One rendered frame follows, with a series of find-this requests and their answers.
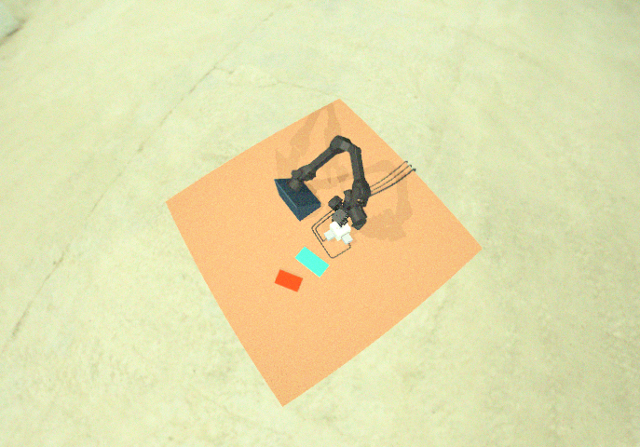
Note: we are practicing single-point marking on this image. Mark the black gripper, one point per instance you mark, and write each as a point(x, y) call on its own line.
point(334, 204)

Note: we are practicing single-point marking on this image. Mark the orange flat rectangular block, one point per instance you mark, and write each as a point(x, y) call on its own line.
point(288, 280)

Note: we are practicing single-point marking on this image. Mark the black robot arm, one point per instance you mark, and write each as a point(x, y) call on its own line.
point(360, 188)

